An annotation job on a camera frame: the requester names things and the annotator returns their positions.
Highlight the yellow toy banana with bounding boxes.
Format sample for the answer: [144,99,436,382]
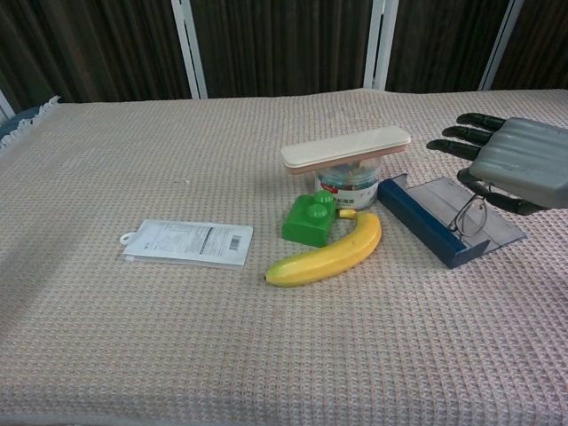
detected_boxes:
[264,208,383,288]

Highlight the teal padded table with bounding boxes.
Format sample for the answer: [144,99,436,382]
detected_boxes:
[0,106,45,141]

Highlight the cream rectangular bar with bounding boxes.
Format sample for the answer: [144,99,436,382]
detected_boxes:
[280,125,413,175]

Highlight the beige woven tablecloth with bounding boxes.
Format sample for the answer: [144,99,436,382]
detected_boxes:
[0,88,568,426]

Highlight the white screen frame post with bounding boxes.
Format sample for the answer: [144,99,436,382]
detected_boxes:
[477,0,525,92]
[363,0,399,91]
[0,88,15,123]
[170,0,209,99]

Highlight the green toy building brick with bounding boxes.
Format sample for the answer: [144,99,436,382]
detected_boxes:
[281,191,337,249]

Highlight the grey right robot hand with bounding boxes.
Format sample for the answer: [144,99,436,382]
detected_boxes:
[425,112,568,217]

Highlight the thin metal frame glasses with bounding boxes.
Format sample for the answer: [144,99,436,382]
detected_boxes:
[447,193,489,240]

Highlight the white flat retail package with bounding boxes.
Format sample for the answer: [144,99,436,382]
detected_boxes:
[117,218,255,270]

